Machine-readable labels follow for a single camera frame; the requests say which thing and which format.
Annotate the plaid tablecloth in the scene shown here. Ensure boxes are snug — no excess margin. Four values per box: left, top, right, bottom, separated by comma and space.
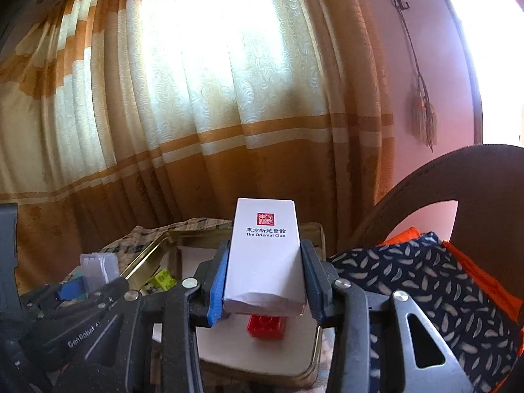
99, 218, 235, 256

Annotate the white paper tray liner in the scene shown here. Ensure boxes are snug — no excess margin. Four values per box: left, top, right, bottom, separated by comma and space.
175, 245, 319, 378

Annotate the yellow green packet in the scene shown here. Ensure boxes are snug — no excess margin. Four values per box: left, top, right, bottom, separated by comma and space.
141, 269, 177, 295

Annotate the white carton box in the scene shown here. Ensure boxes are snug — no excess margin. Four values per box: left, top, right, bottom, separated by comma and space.
223, 197, 308, 317

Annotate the wooden chair back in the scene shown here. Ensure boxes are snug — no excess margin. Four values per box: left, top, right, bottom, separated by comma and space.
350, 143, 524, 251

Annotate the clear plastic box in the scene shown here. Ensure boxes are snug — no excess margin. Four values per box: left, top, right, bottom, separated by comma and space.
79, 253, 121, 294

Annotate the curtain tieback tassel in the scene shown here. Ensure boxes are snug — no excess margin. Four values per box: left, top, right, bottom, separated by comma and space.
398, 8, 440, 153

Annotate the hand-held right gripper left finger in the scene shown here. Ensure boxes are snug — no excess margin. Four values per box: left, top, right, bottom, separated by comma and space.
78, 240, 231, 393

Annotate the red toy brick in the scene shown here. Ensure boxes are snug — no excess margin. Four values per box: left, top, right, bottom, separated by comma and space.
247, 314, 288, 340

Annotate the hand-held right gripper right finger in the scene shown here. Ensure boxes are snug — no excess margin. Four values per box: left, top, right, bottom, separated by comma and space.
300, 240, 472, 393

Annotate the navy feather print cushion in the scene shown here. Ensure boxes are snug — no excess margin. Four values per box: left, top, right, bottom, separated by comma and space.
327, 231, 521, 393

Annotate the gold metal tray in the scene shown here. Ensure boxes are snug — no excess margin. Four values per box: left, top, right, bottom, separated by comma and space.
118, 223, 329, 389

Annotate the cream and orange curtain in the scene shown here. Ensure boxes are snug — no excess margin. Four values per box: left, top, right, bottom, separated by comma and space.
0, 0, 396, 295

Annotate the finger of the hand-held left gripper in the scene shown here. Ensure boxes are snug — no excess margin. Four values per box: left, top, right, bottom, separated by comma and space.
24, 276, 129, 325

